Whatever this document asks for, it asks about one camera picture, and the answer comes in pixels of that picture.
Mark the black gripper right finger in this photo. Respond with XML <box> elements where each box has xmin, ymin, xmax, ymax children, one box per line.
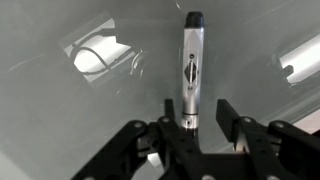
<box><xmin>215</xmin><ymin>98</ymin><xmax>320</xmax><ymax>180</ymax></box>

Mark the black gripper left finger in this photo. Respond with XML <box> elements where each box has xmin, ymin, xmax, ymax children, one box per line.
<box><xmin>71</xmin><ymin>98</ymin><xmax>214</xmax><ymax>180</ymax></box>

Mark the silver pen with black cap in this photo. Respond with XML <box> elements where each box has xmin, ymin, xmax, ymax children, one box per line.
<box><xmin>179</xmin><ymin>11</ymin><xmax>205</xmax><ymax>138</ymax></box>

